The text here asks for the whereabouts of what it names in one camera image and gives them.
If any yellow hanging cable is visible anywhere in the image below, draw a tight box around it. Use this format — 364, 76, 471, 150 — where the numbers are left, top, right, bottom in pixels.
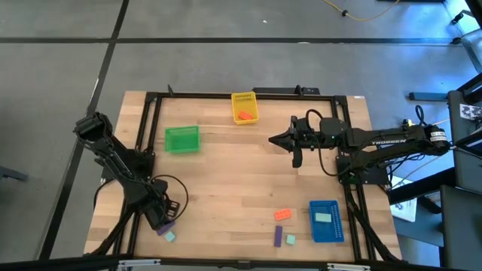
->
322, 0, 401, 23

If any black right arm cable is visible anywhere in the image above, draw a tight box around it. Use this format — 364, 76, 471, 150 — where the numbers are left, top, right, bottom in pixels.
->
305, 108, 353, 178

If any grey floor foot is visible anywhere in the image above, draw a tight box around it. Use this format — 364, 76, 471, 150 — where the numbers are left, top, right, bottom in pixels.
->
0, 165, 29, 183

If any blue plastic basket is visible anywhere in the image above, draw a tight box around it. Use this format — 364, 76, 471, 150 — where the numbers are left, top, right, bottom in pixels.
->
308, 199, 346, 244

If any black aluminium table frame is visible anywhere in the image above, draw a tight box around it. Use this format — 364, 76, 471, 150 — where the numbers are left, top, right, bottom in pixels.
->
84, 84, 402, 271

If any dark grey desk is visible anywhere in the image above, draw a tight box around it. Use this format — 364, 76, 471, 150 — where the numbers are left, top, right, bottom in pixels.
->
439, 184, 482, 271

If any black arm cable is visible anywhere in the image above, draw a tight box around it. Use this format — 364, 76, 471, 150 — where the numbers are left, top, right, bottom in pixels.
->
149, 174, 190, 223
305, 108, 353, 178

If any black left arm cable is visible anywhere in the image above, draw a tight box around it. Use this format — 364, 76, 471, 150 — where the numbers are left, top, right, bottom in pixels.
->
149, 174, 190, 223

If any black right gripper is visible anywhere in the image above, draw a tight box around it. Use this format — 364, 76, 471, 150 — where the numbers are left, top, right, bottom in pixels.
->
268, 115, 322, 169

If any yellow plastic basket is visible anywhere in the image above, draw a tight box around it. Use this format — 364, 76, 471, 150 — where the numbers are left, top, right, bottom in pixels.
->
230, 91, 261, 126

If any patterned paper tag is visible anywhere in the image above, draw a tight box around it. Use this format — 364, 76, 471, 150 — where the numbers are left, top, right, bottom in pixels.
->
459, 104, 482, 121

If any silver bracket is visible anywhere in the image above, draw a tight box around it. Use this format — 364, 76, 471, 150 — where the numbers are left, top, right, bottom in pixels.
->
326, 262, 372, 271
117, 257, 161, 269

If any green plastic basket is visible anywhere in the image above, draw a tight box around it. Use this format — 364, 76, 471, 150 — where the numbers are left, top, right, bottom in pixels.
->
164, 125, 202, 155

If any black flat bar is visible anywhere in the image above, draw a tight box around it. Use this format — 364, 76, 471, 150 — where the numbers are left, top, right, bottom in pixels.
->
252, 87, 322, 96

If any black desk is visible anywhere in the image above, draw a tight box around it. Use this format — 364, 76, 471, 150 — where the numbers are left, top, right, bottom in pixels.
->
447, 73, 482, 195

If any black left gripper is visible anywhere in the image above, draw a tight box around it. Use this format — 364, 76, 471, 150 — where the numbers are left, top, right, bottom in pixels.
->
144, 180, 181, 231

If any white paper sheet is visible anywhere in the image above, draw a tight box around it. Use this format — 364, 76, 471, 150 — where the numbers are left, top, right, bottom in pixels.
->
390, 176, 418, 224

